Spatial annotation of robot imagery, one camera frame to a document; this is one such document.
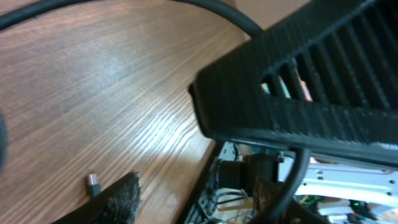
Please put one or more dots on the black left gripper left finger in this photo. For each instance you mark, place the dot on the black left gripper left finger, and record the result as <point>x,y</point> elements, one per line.
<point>119,203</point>

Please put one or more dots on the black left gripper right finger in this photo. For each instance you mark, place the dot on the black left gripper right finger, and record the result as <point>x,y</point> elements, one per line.
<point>272,207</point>

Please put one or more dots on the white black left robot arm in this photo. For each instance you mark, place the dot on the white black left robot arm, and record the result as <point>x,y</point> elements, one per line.
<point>305,107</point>

